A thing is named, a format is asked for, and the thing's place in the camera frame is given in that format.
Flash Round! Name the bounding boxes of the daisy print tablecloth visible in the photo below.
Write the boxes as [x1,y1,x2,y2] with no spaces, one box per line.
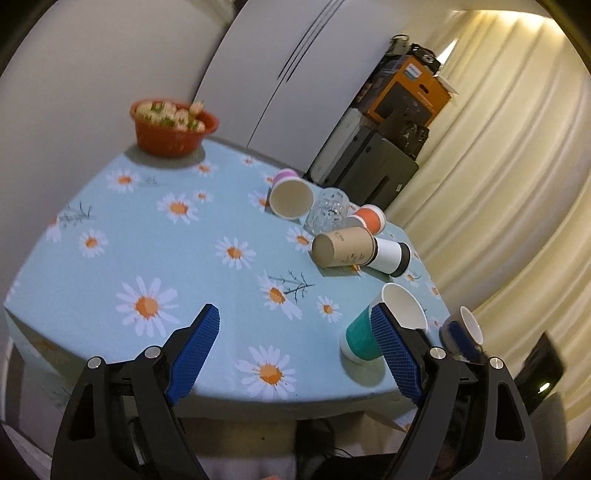
[4,137,451,432]

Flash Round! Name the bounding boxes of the teal paper cup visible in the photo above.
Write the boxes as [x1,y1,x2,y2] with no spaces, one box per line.
[339,283,428,365]

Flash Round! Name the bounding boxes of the brown paper cup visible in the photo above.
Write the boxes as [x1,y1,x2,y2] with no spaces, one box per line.
[311,227,376,268]

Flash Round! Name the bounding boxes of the white and green vegetables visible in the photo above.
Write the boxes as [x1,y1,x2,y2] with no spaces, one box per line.
[136,99,206,132]

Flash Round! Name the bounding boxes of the black items on box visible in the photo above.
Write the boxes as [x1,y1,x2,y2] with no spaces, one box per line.
[392,34,443,75]

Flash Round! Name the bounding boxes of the dark plastic bag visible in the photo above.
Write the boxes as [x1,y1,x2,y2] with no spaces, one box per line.
[379,108,431,156]

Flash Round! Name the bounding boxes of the dark grey cabinet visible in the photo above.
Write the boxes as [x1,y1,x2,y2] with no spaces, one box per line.
[307,126,420,212]

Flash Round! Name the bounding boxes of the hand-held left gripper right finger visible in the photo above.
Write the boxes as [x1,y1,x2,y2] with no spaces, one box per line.
[370,302,541,480]

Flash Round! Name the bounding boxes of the pink paper cup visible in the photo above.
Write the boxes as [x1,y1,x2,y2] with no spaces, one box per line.
[269,169,315,220]

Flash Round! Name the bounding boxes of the white flat appliance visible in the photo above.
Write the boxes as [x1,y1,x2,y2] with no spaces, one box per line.
[318,107,364,163]

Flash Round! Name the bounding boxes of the orange cardboard box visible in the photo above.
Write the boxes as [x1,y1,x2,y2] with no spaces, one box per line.
[358,54,456,127]

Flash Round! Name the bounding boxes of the clear glass cup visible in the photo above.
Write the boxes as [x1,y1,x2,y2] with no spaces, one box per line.
[305,187,350,236]

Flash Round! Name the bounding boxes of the white and black paper cup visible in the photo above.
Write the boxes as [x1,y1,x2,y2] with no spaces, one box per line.
[367,236,411,278]

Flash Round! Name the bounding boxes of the red plastic basket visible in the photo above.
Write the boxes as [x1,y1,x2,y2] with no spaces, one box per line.
[130,98,219,158]

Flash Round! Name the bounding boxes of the orange paper cup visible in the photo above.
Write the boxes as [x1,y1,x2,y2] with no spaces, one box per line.
[345,204,386,234]

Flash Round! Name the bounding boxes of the cream curtain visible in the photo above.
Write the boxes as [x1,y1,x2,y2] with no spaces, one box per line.
[383,9,591,416]

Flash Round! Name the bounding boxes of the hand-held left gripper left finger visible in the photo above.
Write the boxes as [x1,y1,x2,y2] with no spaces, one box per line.
[51,303,221,480]

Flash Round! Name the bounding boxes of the navy blue cup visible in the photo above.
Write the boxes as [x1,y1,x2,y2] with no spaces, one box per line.
[438,306,484,363]

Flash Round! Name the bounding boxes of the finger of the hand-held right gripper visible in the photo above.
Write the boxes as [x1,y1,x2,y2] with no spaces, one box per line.
[445,320,483,363]

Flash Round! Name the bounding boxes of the white refrigerator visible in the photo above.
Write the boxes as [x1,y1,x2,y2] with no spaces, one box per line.
[194,0,406,172]

